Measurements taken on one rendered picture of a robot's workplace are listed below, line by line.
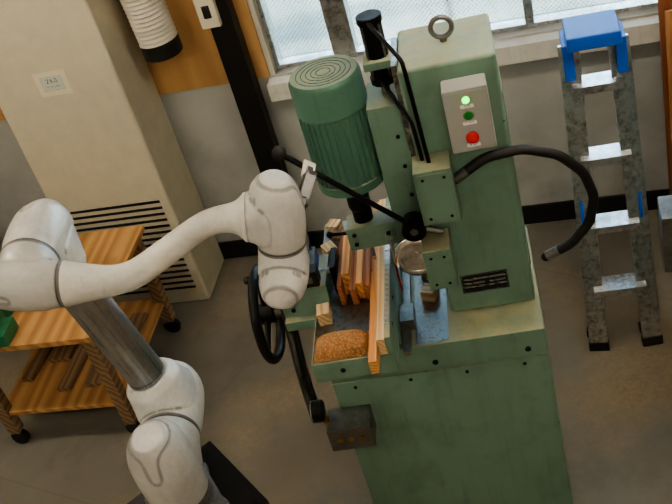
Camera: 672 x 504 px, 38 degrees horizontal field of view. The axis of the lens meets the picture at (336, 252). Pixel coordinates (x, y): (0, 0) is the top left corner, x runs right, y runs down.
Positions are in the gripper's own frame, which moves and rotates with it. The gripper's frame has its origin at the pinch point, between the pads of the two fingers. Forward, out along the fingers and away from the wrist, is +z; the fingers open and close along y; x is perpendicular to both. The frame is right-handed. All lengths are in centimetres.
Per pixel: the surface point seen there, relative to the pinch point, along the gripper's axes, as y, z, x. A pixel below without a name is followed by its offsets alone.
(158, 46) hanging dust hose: -56, 138, 45
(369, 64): 31.6, 10.3, -3.3
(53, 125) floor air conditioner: -102, 131, 71
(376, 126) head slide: 19.4, 7.2, -11.2
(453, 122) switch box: 33.3, -2.8, -23.7
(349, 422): -54, -14, -40
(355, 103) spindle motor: 22.1, 8.3, -4.4
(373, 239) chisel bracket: -13.0, 10.5, -26.3
